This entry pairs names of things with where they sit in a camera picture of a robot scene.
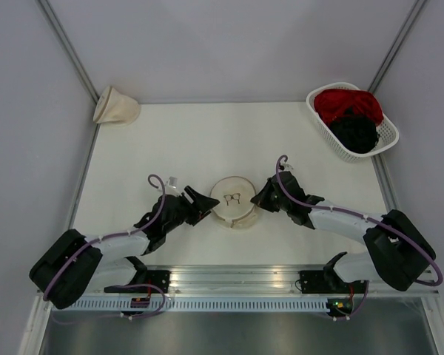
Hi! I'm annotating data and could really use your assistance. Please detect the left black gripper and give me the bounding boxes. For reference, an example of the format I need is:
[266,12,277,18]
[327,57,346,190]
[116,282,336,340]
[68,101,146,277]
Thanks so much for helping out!
[164,186,219,234]

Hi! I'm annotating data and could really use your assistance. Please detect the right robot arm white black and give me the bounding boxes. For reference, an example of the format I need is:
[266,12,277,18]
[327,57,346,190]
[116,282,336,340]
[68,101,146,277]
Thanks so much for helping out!
[251,172,436,292]

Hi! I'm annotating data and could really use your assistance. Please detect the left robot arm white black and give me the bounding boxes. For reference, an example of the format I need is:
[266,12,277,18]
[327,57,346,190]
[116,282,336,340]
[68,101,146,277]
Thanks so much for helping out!
[29,186,220,309]

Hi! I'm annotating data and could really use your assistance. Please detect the red bra in basket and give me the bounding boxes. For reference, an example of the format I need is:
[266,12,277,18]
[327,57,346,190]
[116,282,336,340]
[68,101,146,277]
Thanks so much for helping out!
[314,89,383,126]

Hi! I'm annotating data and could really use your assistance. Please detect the black bra in basket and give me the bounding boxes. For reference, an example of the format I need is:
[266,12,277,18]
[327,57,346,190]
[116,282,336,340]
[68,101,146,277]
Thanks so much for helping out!
[329,108,380,154]

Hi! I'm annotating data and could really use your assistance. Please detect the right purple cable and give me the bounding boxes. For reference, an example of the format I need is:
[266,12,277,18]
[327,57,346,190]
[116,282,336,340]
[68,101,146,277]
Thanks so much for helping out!
[275,155,444,286]

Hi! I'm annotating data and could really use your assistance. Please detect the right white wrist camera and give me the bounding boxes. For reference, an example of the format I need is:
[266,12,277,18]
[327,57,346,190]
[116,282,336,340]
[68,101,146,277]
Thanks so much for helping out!
[279,163,294,172]

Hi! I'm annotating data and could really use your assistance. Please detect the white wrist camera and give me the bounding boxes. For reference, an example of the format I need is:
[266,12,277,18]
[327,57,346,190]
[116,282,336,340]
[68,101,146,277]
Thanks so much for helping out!
[164,177,181,196]
[279,163,294,172]

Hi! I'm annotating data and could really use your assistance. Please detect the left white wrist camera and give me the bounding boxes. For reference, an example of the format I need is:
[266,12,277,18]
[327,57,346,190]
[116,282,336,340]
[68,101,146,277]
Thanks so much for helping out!
[164,177,181,196]

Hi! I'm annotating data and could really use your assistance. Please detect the aluminium mounting rail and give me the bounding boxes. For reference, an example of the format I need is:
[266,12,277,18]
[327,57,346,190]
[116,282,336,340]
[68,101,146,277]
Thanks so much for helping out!
[36,264,440,297]

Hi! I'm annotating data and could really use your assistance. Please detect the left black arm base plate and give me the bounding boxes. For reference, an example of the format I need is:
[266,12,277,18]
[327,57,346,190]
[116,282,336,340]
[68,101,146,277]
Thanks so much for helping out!
[104,270,170,295]

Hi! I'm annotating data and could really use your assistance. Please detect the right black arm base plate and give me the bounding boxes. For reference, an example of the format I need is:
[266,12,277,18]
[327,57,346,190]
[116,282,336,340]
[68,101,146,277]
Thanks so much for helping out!
[299,270,366,295]

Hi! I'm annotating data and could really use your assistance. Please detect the white slotted cable duct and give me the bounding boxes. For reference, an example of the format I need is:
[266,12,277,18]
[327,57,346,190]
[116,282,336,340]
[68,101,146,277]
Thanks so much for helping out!
[66,296,329,313]

